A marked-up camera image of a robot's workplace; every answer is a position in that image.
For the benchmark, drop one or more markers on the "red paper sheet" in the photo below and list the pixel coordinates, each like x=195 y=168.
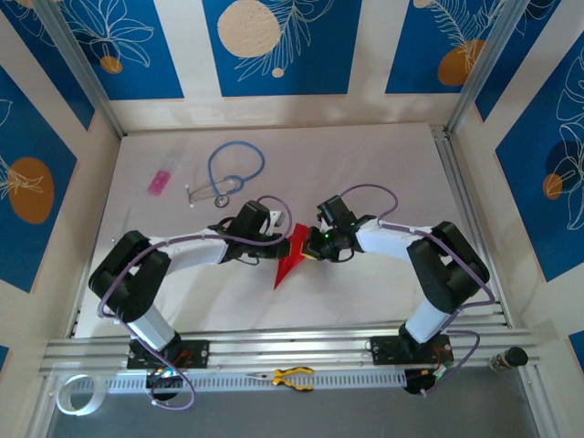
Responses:
x=292 y=264

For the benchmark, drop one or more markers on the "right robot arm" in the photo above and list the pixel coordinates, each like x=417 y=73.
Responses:
x=447 y=269

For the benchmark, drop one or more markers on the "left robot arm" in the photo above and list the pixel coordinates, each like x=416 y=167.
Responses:
x=132 y=278

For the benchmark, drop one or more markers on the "blue stethoscope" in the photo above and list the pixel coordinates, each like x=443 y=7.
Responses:
x=222 y=200

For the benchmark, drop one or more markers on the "pink capped clear tube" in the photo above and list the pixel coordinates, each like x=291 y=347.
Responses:
x=159 y=182

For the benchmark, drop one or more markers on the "yellow black pliers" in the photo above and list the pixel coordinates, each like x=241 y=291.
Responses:
x=279 y=377

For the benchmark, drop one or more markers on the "black electronics module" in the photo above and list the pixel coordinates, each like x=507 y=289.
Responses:
x=417 y=383
x=164 y=381

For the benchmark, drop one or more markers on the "black capped bottle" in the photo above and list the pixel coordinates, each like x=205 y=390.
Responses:
x=515 y=357

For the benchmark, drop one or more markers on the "clear tape roll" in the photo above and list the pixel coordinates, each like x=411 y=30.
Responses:
x=99 y=396

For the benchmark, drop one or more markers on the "aluminium mounting rail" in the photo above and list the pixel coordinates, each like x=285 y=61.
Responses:
x=296 y=347

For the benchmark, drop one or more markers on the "aluminium side rail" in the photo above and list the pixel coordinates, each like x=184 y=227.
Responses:
x=456 y=182

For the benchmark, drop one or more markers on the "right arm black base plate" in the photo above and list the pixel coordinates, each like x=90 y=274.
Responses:
x=388 y=351

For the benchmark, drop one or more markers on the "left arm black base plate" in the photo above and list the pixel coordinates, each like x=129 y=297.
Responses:
x=196 y=353

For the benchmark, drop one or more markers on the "aluminium frame post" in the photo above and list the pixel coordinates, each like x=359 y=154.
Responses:
x=479 y=59
x=77 y=68

